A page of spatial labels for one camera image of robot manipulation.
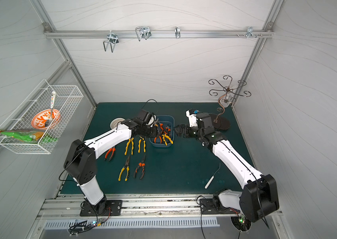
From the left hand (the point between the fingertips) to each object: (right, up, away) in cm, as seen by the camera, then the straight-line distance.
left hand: (158, 132), depth 88 cm
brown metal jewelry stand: (+41, +24, -2) cm, 48 cm away
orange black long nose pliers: (-10, -19, 0) cm, 21 cm away
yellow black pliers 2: (-19, -20, -1) cm, 27 cm away
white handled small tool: (+30, -26, -6) cm, 40 cm away
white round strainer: (-33, +5, +17) cm, 38 cm away
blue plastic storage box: (+5, +7, +18) cm, 19 cm away
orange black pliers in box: (+1, 0, +11) cm, 11 cm away
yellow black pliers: (-13, -8, +10) cm, 18 cm away
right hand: (+13, +4, -8) cm, 15 cm away
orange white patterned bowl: (-52, +8, -21) cm, 57 cm away
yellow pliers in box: (+2, -3, +10) cm, 11 cm away
